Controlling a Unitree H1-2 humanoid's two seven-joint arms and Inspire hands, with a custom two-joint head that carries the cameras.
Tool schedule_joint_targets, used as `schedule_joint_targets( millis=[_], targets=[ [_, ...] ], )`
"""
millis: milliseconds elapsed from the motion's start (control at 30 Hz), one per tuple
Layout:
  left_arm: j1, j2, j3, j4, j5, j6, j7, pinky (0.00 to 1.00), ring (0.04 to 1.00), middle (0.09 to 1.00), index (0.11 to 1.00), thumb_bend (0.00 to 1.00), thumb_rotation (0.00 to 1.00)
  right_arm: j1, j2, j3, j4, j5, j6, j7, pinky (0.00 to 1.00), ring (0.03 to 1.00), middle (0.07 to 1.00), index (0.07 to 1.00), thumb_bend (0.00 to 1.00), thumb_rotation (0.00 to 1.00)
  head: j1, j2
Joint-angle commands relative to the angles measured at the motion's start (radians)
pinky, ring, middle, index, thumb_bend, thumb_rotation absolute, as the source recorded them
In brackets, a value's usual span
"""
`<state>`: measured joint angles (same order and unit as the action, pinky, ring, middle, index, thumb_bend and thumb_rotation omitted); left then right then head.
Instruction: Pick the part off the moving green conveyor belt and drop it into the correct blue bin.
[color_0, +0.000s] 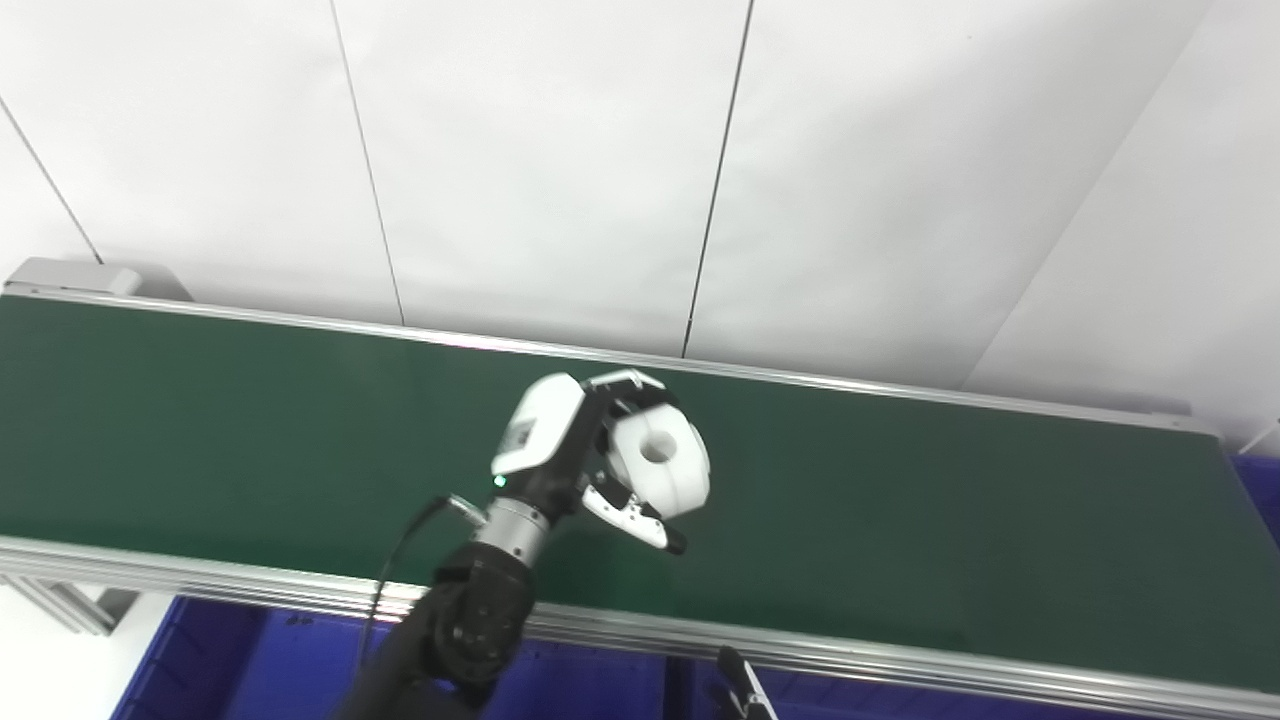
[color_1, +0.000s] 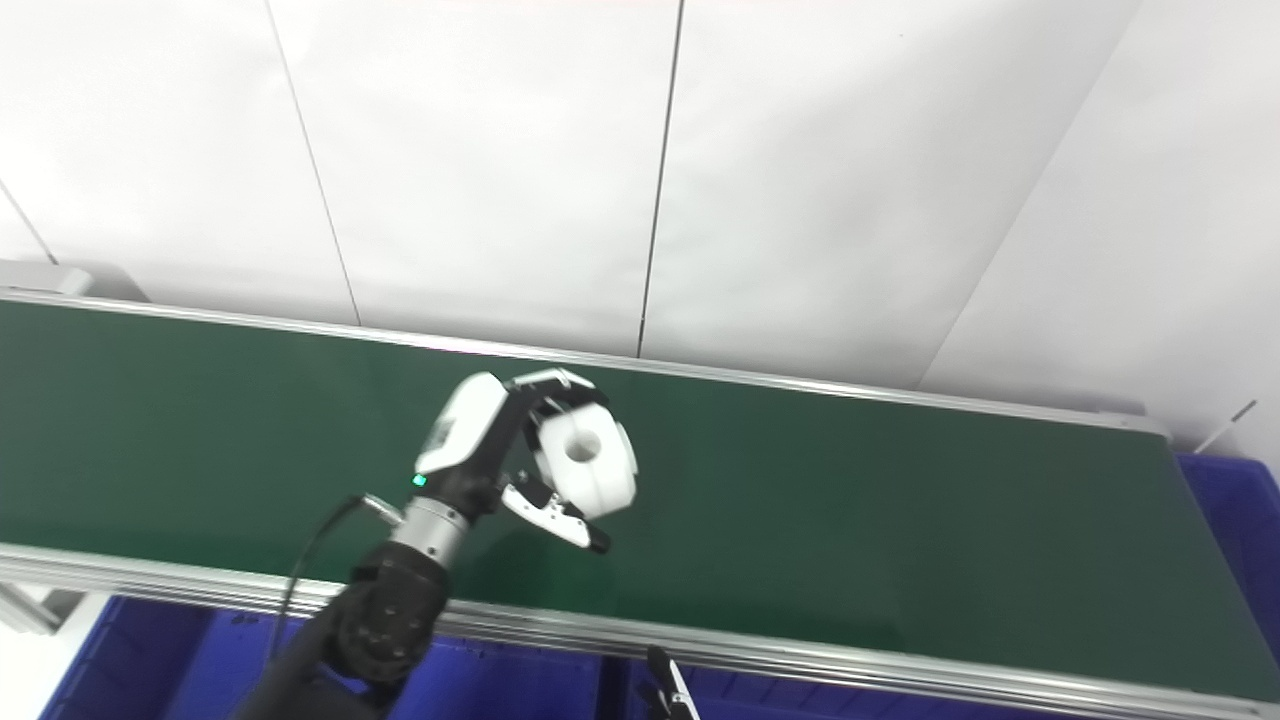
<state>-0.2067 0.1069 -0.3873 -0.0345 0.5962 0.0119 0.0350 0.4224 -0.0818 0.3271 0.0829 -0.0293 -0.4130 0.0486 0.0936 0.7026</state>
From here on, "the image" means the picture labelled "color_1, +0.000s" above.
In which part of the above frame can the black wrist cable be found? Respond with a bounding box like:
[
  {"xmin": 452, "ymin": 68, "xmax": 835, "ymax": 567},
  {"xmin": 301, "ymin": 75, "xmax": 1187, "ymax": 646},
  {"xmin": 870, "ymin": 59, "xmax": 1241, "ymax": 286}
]
[{"xmin": 264, "ymin": 492, "xmax": 407, "ymax": 663}]

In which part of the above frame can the aluminium conveyor leg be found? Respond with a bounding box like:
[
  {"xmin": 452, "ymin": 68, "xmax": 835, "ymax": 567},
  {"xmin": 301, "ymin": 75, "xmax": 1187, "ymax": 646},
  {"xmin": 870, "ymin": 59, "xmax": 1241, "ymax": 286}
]
[{"xmin": 0, "ymin": 582, "xmax": 88, "ymax": 637}]

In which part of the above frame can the grey conveyor motor housing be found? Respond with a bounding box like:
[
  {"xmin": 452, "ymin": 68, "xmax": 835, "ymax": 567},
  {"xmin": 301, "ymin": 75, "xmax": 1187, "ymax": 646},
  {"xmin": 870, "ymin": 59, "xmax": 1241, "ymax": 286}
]
[{"xmin": 0, "ymin": 259, "xmax": 152, "ymax": 304}]

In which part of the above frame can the white hexagonal plastic part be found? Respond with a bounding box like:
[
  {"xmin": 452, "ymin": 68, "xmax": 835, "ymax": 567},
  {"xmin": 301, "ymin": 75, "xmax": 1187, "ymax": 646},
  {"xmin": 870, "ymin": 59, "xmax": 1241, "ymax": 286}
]
[{"xmin": 532, "ymin": 404, "xmax": 640, "ymax": 522}]

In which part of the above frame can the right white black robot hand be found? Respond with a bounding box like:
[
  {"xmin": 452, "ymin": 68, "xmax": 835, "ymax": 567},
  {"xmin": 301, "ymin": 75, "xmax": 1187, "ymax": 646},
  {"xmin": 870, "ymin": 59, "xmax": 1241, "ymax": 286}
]
[{"xmin": 636, "ymin": 645, "xmax": 702, "ymax": 720}]

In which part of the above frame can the green conveyor belt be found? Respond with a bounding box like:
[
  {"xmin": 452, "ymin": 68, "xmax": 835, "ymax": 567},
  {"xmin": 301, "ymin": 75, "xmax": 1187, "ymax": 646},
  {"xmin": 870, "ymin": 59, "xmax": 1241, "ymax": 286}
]
[
  {"xmin": 0, "ymin": 289, "xmax": 1280, "ymax": 720},
  {"xmin": 0, "ymin": 299, "xmax": 1280, "ymax": 703}
]

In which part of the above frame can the blue plastic bin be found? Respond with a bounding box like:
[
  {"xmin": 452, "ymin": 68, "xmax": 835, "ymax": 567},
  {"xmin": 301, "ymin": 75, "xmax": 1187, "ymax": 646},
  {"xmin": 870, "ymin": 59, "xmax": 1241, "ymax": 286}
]
[
  {"xmin": 600, "ymin": 659, "xmax": 1106, "ymax": 720},
  {"xmin": 38, "ymin": 594, "xmax": 607, "ymax": 720},
  {"xmin": 1174, "ymin": 451, "xmax": 1280, "ymax": 663}
]

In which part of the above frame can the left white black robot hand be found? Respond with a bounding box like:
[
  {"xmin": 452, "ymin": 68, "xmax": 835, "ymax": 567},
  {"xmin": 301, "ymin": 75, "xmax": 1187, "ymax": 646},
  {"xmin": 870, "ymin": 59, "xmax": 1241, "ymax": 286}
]
[{"xmin": 412, "ymin": 367, "xmax": 614, "ymax": 555}]

